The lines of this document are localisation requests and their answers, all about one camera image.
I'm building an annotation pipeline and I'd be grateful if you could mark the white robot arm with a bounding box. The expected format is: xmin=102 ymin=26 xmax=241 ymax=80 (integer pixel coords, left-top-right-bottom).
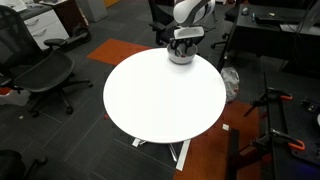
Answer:
xmin=170 ymin=0 xmax=215 ymax=57

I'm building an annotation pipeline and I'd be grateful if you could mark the orange-handled clamp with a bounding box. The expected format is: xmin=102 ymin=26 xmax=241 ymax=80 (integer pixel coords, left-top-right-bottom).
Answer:
xmin=244 ymin=87 xmax=293 ymax=117
xmin=253 ymin=128 xmax=305 ymax=151

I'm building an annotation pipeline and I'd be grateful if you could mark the grey bowl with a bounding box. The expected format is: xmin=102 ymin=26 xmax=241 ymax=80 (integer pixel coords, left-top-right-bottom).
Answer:
xmin=167 ymin=44 xmax=198 ymax=64

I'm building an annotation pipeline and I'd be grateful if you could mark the white plastic bag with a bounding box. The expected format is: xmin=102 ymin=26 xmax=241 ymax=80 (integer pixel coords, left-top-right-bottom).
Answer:
xmin=221 ymin=67 xmax=240 ymax=103

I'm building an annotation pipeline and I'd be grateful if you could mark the black chair bottom left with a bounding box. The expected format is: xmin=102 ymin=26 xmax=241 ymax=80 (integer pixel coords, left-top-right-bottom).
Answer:
xmin=0 ymin=149 xmax=48 ymax=180

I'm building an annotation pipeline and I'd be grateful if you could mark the black desk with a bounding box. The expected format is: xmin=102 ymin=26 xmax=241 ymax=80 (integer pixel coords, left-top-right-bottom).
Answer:
xmin=217 ymin=2 xmax=320 ymax=73

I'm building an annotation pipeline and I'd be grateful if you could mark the upper orange-handled clamp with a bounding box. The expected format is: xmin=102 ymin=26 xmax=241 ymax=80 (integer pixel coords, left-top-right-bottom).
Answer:
xmin=244 ymin=87 xmax=293 ymax=117

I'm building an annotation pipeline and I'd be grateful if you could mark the white marker with red cap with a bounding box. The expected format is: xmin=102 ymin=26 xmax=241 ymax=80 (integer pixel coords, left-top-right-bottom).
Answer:
xmin=177 ymin=49 xmax=185 ymax=58

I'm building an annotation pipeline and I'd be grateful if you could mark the lower orange-handled clamp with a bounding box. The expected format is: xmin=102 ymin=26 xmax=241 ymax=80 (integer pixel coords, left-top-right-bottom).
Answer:
xmin=253 ymin=128 xmax=305 ymax=151

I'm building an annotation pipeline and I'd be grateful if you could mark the black mesh office chair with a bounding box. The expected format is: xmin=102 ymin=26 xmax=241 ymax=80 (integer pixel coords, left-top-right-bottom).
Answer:
xmin=0 ymin=5 xmax=93 ymax=117

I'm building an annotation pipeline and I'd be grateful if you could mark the white drawer cabinet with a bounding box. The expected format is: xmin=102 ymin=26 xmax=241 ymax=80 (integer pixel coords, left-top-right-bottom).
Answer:
xmin=20 ymin=5 xmax=69 ymax=50

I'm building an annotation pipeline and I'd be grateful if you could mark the black padded office chair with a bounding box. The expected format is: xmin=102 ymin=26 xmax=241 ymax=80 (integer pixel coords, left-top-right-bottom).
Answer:
xmin=147 ymin=0 xmax=206 ymax=47

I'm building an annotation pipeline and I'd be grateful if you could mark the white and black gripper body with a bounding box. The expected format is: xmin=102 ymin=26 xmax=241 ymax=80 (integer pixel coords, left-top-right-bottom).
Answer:
xmin=169 ymin=26 xmax=204 ymax=45

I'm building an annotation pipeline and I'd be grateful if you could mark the white table base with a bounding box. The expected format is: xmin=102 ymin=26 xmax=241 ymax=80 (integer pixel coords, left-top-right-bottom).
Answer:
xmin=131 ymin=137 xmax=192 ymax=172

